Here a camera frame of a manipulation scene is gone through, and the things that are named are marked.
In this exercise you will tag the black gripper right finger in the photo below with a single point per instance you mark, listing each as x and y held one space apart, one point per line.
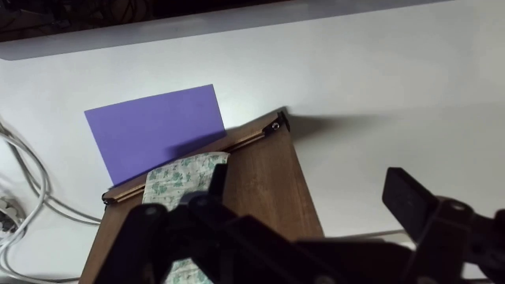
412 203

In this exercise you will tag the wooden board stand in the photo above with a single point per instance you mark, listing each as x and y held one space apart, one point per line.
262 184

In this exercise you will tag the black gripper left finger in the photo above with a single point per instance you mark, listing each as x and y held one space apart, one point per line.
158 238

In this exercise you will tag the floral kitchen towel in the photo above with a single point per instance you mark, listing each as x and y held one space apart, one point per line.
174 183

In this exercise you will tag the purple paper sheet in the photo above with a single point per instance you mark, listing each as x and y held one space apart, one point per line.
152 129

